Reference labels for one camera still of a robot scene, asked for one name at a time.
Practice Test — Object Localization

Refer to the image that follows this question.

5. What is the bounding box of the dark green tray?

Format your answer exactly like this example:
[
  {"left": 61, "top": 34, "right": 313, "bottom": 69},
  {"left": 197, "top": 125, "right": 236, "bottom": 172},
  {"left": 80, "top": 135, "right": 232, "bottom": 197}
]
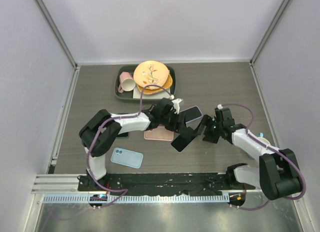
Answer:
[{"left": 114, "top": 64, "right": 176, "bottom": 103}]

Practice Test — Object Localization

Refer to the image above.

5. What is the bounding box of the lilac phone case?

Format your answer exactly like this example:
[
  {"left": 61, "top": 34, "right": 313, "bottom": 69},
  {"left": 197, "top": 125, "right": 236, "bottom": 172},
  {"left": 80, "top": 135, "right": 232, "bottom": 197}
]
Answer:
[{"left": 179, "top": 105, "right": 203, "bottom": 124}]

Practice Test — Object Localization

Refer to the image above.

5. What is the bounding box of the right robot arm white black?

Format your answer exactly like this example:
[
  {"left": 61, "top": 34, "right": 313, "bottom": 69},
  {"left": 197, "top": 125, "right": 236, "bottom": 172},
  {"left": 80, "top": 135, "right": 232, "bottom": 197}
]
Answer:
[{"left": 171, "top": 104, "right": 306, "bottom": 200}]

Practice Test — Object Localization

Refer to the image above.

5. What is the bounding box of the green phone black screen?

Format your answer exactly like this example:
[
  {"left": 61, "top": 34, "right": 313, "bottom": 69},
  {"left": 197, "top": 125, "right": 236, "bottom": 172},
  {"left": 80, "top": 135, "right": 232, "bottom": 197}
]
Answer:
[{"left": 117, "top": 132, "right": 129, "bottom": 138}]

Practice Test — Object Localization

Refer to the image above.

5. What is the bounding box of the white square plate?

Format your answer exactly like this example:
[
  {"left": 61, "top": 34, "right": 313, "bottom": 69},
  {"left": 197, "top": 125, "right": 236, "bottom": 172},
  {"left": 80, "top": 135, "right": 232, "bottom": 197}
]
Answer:
[{"left": 133, "top": 87, "right": 170, "bottom": 99}]

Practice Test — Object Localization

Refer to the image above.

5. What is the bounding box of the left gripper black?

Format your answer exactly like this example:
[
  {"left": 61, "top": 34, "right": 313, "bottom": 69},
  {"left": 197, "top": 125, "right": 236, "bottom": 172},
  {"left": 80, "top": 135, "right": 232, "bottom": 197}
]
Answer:
[{"left": 159, "top": 110, "right": 188, "bottom": 134}]

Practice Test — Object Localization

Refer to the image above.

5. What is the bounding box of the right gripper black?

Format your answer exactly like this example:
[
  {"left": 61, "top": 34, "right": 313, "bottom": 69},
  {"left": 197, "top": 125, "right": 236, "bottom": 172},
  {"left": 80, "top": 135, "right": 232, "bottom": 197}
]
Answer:
[{"left": 192, "top": 115, "right": 223, "bottom": 144}]

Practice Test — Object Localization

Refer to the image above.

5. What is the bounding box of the white phone black screen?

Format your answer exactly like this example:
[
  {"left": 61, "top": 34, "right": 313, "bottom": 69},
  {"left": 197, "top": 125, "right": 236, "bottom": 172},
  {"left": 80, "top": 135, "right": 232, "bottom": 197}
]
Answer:
[{"left": 171, "top": 135, "right": 196, "bottom": 153}]

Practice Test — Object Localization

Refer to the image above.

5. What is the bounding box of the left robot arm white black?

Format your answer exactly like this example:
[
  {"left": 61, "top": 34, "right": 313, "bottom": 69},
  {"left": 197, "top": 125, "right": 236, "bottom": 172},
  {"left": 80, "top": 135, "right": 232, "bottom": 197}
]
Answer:
[{"left": 79, "top": 98, "right": 187, "bottom": 192}]

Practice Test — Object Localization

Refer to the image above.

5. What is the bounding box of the pink phone case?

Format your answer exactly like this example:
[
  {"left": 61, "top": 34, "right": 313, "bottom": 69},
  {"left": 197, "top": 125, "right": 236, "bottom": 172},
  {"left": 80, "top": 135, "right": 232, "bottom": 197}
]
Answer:
[{"left": 143, "top": 126, "right": 174, "bottom": 142}]

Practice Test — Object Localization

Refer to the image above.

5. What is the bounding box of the peach floral plate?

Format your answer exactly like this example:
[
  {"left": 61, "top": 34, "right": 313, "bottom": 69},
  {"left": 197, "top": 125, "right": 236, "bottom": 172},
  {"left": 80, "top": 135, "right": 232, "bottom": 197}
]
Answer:
[{"left": 133, "top": 60, "right": 169, "bottom": 87}]

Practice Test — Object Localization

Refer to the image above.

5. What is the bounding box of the light blue phone case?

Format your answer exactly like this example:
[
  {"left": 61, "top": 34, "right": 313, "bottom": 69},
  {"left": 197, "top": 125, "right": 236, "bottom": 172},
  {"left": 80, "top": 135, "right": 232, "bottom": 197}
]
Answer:
[{"left": 110, "top": 148, "right": 144, "bottom": 169}]

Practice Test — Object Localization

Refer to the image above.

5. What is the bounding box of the blue phone black screen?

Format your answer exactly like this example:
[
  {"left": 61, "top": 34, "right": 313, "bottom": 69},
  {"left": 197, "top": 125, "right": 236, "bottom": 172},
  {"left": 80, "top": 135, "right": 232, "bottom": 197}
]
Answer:
[{"left": 180, "top": 106, "right": 202, "bottom": 123}]

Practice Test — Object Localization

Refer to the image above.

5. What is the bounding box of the light blue cup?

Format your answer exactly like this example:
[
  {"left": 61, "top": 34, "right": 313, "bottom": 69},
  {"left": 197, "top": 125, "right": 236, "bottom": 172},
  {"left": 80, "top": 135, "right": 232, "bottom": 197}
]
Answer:
[{"left": 246, "top": 133, "right": 271, "bottom": 161}]

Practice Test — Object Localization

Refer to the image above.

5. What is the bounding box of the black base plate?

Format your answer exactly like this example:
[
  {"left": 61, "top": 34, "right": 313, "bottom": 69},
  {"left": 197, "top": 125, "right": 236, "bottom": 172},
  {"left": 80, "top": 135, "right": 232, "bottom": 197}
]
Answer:
[{"left": 77, "top": 172, "right": 256, "bottom": 196}]

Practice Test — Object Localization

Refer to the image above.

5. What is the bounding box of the pink mug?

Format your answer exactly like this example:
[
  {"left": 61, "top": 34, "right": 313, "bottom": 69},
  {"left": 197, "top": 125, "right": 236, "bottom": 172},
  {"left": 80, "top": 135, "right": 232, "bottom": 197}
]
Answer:
[{"left": 118, "top": 72, "right": 136, "bottom": 93}]

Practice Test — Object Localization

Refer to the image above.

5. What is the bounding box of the white slotted cable duct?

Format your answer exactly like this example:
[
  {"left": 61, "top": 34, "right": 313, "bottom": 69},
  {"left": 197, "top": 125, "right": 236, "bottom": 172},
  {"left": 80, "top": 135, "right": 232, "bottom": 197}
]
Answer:
[{"left": 42, "top": 193, "right": 230, "bottom": 204}]

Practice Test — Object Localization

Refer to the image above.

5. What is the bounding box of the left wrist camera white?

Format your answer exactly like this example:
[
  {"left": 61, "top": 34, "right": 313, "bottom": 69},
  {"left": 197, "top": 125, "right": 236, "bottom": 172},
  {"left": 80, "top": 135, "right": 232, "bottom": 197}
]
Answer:
[{"left": 169, "top": 95, "right": 184, "bottom": 114}]

